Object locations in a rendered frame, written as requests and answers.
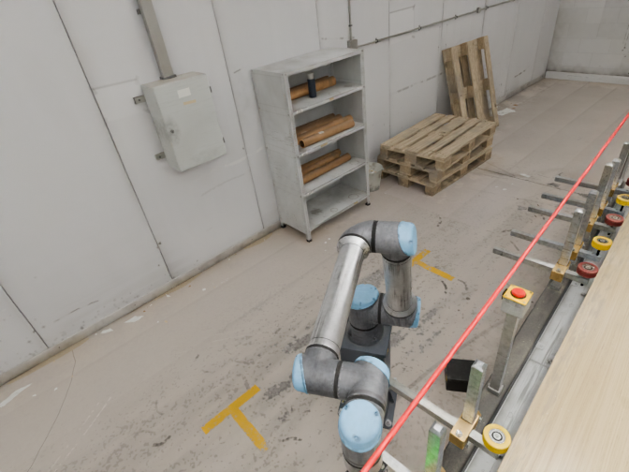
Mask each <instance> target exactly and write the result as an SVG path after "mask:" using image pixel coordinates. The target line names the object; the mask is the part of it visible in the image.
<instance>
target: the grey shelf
mask: <svg viewBox="0 0 629 472"><path fill-rule="evenodd" d="M360 56H361V62H360ZM362 60H363V61H362ZM332 64H333V65H332ZM310 72H314V79H315V80H316V79H319V78H322V77H325V76H329V77H330V76H333V75H334V77H335V79H336V84H335V85H334V86H331V87H329V88H326V89H323V90H320V91H317V92H316V97H314V98H310V97H309V95H307V96H302V97H299V98H297V99H294V100H291V95H290V89H289V88H291V87H294V86H297V85H300V84H303V83H305V82H307V73H310ZM251 73H252V78H253V83H254V87H255V92H256V102H257V106H258V111H259V116H260V121H261V125H262V130H263V135H264V140H265V144H266V150H267V155H268V159H269V164H270V169H271V178H272V182H273V187H274V192H275V197H276V202H277V207H278V212H279V216H280V221H281V228H285V227H286V225H285V224H284V223H286V224H288V225H289V226H290V227H292V228H294V229H297V230H299V231H301V232H303V233H304V234H305V233H306V241H307V242H308V243H309V242H311V241H312V236H311V231H312V230H313V229H316V228H317V227H319V226H320V225H321V224H323V223H324V222H326V221H328V220H330V219H331V218H333V217H335V216H337V215H338V214H341V213H342V212H344V211H346V210H347V209H349V208H350V207H352V206H354V205H355V204H357V203H359V202H360V201H362V200H364V199H366V198H367V202H366V203H365V205H367V206H369V205H371V203H370V187H369V164H368V141H367V116H366V93H365V69H364V49H350V48H332V47H327V48H325V49H321V50H318V51H314V52H308V53H305V54H302V55H299V56H295V57H292V58H288V59H285V60H282V61H279V62H275V63H272V64H268V65H265V66H260V67H256V68H253V69H251ZM328 73H329V74H328ZM361 77H362V83H361ZM362 98H363V105H362ZM335 99H336V100H335ZM334 102H335V103H334ZM330 104H331V105H330ZM334 104H335V105H334ZM336 110H337V111H336ZM331 113H334V114H336V115H337V114H341V115H342V116H343V117H345V116H346V115H349V114H350V115H352V117H353V120H354V122H355V126H354V127H351V128H349V129H347V130H345V131H343V132H341V133H338V134H336V135H334V136H331V137H329V138H327V139H324V140H322V141H319V142H317V143H315V144H312V145H310V146H308V147H305V148H301V147H300V145H298V141H297V134H296V127H297V126H300V125H304V124H307V123H309V122H312V121H313V120H316V119H319V118H321V117H324V116H326V115H329V114H331ZM363 120H364V123H363ZM289 131H290V132H289ZM291 134H292V135H291ZM294 134H295V135H294ZM290 137H291V138H290ZM364 141H365V147H364ZM291 143H292V144H291ZM339 143H340V145H339ZM296 145H297V146H296ZM334 145H335V147H334ZM336 149H340V150H341V154H340V156H341V155H344V154H346V153H349V154H350V155H351V159H350V160H348V161H347V162H345V163H343V164H342V165H340V166H338V167H336V168H335V169H333V170H330V171H328V172H326V173H324V174H322V175H321V176H319V177H317V178H315V179H313V180H312V181H310V182H309V183H307V184H303V179H302V172H301V165H303V164H305V163H307V162H309V161H312V160H314V159H316V158H318V157H320V156H322V155H325V154H327V153H329V152H332V151H334V150H336ZM365 165H366V168H365ZM296 173H297V174H296ZM298 176H299V177H298ZM342 177H343V179H342ZM297 179H298V180H297ZM366 184H367V189H366ZM307 238H308V239H307Z"/></svg>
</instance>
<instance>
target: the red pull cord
mask: <svg viewBox="0 0 629 472"><path fill-rule="evenodd" d="M628 117H629V112H628V113H627V115H626V116H625V117H624V119H623V120H622V122H621V123H620V124H619V126H618V127H617V128H616V130H615V131H614V132H613V134H612V135H611V136H610V138H609V139H608V140H607V142H606V143H605V145H604V146H603V147H602V149H601V150H600V151H599V153H598V154H597V155H596V157H595V158H594V159H593V161H592V162H591V164H590V165H589V166H588V168H587V169H586V170H585V171H584V172H583V174H582V175H581V176H580V178H579V179H578V181H577V182H576V183H575V185H574V186H573V187H572V189H571V190H570V191H569V193H568V194H567V195H566V197H565V198H564V199H563V201H562V202H561V204H560V205H559V206H558V208H557V209H556V210H555V212H554V213H553V214H552V216H551V217H550V218H549V220H548V221H547V223H546V224H545V225H544V227H543V228H541V230H540V231H539V232H538V234H537V235H536V236H535V238H534V239H533V241H532V242H531V243H530V245H529V246H528V247H527V249H526V250H525V251H524V253H523V254H522V255H521V257H520V258H519V260H518V261H517V262H516V264H515V265H514V266H513V268H512V269H511V270H510V272H509V273H508V274H507V276H506V277H505V279H504V280H503V281H502V283H501V284H500V285H499V287H497V288H496V290H495V291H494V292H493V294H492V295H491V296H490V298H489V299H488V301H487V302H486V303H485V305H484V306H483V307H482V309H481V310H480V311H479V313H478V314H477V315H476V317H475V318H474V320H473V321H472V322H471V324H470V325H469V326H468V328H467V329H466V330H465V332H464V333H463V334H462V336H461V337H460V339H459V340H458V341H457V343H456V344H455V345H454V347H452V348H451V350H450V351H449V352H448V354H447V355H446V357H445V358H444V360H443V361H442V362H441V364H440V365H439V366H438V368H437V369H436V370H435V372H434V373H433V374H432V376H431V377H430V379H429V380H428V381H427V383H426V384H425V385H424V387H423V388H422V389H421V391H420V392H419V393H418V395H417V396H416V398H415V399H414V400H413V402H412V403H411V404H410V406H409V407H407V409H406V410H405V411H404V413H403V414H402V416H401V417H400V418H399V420H398V421H397V422H396V424H395V425H394V426H393V428H392V429H391V430H390V432H389V433H388V435H387V436H386V437H385V439H384V440H383V441H382V443H381V444H380V445H379V447H378V448H377V449H376V451H375V452H374V453H373V455H372V456H371V458H370V459H369V460H368V462H367V463H366V464H365V466H363V467H362V469H361V470H360V471H359V472H369V470H370V469H371V468H372V466H373V464H374V463H375V462H376V460H377V459H378V458H379V456H380V455H381V454H382V452H383V451H384V449H385V448H386V447H387V445H388V444H389V442H390V441H391V440H392V438H393V437H394V436H395V435H396V434H397V432H398V431H399V430H400V428H401V427H402V425H403V424H404V422H405V421H406V420H407V418H408V417H409V416H410V414H411V413H412V412H413V410H414V409H415V407H416V406H417V404H418V403H419V402H420V400H421V399H422V398H423V396H424V395H425V393H426V392H427V391H428V389H429V388H430V387H431V385H432V384H433V382H434V381H435V379H436V378H437V377H438V376H439V375H440V374H441V372H442V371H443V370H444V368H445V367H446V365H447V364H448V362H449V361H450V360H451V358H452V357H453V356H454V354H455V353H456V351H457V350H458V349H459V347H460V346H461V344H462V343H463V342H464V340H465V339H466V338H467V336H468V335H469V333H470V332H471V331H472V329H473V328H474V327H475V325H476V324H477V322H478V321H479V320H480V319H481V318H482V316H483V315H484V314H485V312H486V311H487V310H488V308H489V307H490V305H491V304H492V302H493V301H494V300H495V298H496V297H497V296H498V294H499V293H500V291H501V290H502V289H503V287H504V286H505V284H506V283H507V282H508V280H509V279H510V277H511V276H512V275H513V273H514V272H515V271H516V269H517V268H518V267H519V265H520V264H521V263H522V261H523V260H524V259H525V258H526V256H527V255H528V254H529V252H530V251H531V249H532V248H533V247H534V245H535V244H536V242H537V241H538V240H539V238H540V237H541V235H542V234H543V233H544V231H545V230H546V229H547V227H548V226H549V224H550V223H551V221H552V220H553V219H554V217H555V216H556V215H557V213H558V212H559V211H560V210H561V209H562V207H563V206H564V204H565V203H566V202H567V200H568V199H569V198H570V196H571V195H572V193H573V192H574V191H575V189H576V188H577V187H578V185H579V184H580V182H581V181H582V179H583V178H584V177H585V175H586V174H587V173H588V171H589V170H590V169H591V167H592V165H593V164H594V163H595V161H596V160H597V159H598V157H599V156H600V155H601V154H602V153H603V151H604V150H605V149H606V147H607V146H608V144H609V143H610V142H611V140H612V139H613V137H614V136H615V135H616V133H617V132H618V131H619V129H620V128H621V127H622V125H623V123H624V122H625V121H626V119H627V118H628Z"/></svg>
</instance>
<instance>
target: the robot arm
mask: <svg viewBox="0 0 629 472"><path fill-rule="evenodd" d="M337 251H338V253H339V255H338V257H337V260H336V263H335V266H334V269H333V272H332V275H331V278H330V280H329V284H328V287H327V290H326V293H325V296H324V299H323V302H322V304H321V307H320V310H319V313H318V316H317V319H316V322H315V325H314V329H313V332H312V335H311V338H310V341H309V344H308V346H307V347H306V349H305V352H304V354H302V353H300V354H298V355H297V356H296V358H295V360H294V363H293V370H292V382H293V386H294V389H295V390H296V391H300V392H304V393H306V394H308V393H310V394H314V395H319V396H325V397H329V398H334V399H339V400H343V401H346V404H345V406H344V408H343V409H342V411H341V413H340V416H339V420H338V431H339V435H340V438H341V443H342V450H343V457H344V465H345V467H346V469H347V470H346V471H345V472H359V471H360V470H361V469H362V467H363V466H365V464H366V463H367V462H368V460H369V459H370V458H371V456H372V455H373V453H374V452H375V451H376V449H377V448H378V447H379V445H380V444H381V443H382V432H383V424H384V417H385V411H386V404H387V398H388V388H389V370H388V367H387V366H386V365H385V364H384V363H383V362H382V361H380V360H378V359H377V358H375V357H371V356H361V357H359V358H357V359H356V360H355V362H350V361H339V353H340V349H341V345H342V341H343V338H344V332H345V328H346V334H347V337H348V338H349V340H350V341H351V342H353V343H354V344H356V345H359V346H364V347H366V346H372V345H374V344H376V343H378V342H379V341H380V340H381V339H382V337H383V334H384V327H383V325H390V326H398V327H404V328H416V327H417V326H418V322H419V314H420V305H421V299H420V297H418V296H415V295H414V294H413V292H412V256H414V255H415V254H416V252H417V230H416V226H415V225H414V224H413V223H410V222H405V221H401V222H398V221H379V220H368V221H363V222H360V223H357V224H356V225H354V226H352V227H350V228H349V229H347V230H346V231H345V232H344V233H343V234H342V235H341V237H340V239H339V241H338V243H337ZM370 253H380V254H381V255H382V260H383V268H384V276H385V284H386V292H387V293H381V292H378V290H377V288H376V287H375V286H373V285H369V284H366V285H364V284H361V285H357V283H358V277H359V273H360V269H361V265H362V262H363V260H364V259H366V258H367V257H368V256H369V254H370ZM348 317H349V321H348V324H347V320H348ZM346 324H347V326H346ZM383 464H384V465H385V467H384V468H383V469H382V468H381V466H382V465H383ZM386 470H387V472H388V464H387V463H385V462H384V461H383V452H382V454H381V455H380V456H379V458H378V459H377V460H376V462H375V463H374V464H373V466H372V468H371V469H370V470H369V472H386Z"/></svg>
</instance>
